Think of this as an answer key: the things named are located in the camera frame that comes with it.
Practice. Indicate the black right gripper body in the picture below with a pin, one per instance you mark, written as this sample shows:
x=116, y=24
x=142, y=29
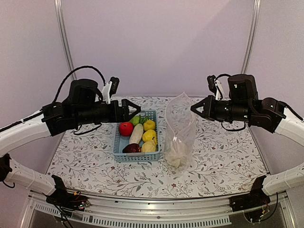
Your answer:
x=236, y=111

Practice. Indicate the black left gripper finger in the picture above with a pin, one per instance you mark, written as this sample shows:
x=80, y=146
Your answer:
x=128, y=115
x=127, y=103

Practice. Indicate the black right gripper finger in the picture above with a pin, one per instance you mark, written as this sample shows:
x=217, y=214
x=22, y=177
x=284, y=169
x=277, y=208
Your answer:
x=204, y=103
x=206, y=114

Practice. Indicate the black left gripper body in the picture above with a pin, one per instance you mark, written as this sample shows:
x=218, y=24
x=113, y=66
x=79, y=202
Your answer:
x=109, y=117

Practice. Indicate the red apple toy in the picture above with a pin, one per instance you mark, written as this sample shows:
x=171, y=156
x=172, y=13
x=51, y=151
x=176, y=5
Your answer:
x=126, y=129

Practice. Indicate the white radish toy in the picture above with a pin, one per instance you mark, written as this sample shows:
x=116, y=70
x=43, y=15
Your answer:
x=137, y=133

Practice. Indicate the clear zip top bag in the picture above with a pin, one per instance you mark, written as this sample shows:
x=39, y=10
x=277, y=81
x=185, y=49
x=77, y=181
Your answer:
x=180, y=124

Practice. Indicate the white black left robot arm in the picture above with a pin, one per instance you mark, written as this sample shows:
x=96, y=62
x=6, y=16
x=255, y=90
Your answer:
x=85, y=104

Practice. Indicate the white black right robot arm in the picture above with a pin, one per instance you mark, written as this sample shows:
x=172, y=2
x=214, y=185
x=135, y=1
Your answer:
x=270, y=114

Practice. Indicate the yellow lemon toy top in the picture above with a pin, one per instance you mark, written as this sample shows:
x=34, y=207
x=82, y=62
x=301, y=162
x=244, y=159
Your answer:
x=149, y=125

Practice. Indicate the yellow lemon toy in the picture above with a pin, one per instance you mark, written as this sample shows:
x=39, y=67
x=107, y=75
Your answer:
x=149, y=135
x=149, y=125

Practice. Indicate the blue plastic basket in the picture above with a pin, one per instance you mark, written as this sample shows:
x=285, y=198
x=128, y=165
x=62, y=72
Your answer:
x=120, y=142

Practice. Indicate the yellow lemon toy middle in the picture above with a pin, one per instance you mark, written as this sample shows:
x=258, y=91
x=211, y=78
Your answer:
x=149, y=135

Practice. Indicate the pale yellow round toy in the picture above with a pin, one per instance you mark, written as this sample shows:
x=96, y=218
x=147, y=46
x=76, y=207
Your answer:
x=149, y=146

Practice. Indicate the floral pattern table mat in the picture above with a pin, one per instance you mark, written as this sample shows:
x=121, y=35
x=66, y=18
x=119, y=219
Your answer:
x=223, y=163

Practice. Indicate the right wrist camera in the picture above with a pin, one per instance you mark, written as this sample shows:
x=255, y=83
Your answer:
x=215, y=87

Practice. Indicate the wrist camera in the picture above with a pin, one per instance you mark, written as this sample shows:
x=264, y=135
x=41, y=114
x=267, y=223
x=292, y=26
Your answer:
x=110, y=89
x=215, y=87

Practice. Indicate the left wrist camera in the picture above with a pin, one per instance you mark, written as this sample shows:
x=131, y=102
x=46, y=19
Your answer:
x=110, y=89

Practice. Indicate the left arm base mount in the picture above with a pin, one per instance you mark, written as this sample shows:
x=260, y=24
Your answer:
x=67, y=200

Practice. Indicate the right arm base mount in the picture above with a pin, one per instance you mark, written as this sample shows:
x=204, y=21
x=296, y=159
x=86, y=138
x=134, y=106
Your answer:
x=254, y=206

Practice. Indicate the front aluminium rail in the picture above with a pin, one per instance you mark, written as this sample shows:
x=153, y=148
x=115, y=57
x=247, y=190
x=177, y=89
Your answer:
x=111, y=211

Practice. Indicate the right aluminium frame post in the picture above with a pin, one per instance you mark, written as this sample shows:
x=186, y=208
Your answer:
x=251, y=37

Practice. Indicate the aluminium frame post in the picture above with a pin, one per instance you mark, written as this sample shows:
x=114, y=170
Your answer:
x=251, y=37
x=63, y=33

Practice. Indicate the left aluminium frame post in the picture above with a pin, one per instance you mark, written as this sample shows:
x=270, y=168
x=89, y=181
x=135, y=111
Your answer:
x=63, y=33

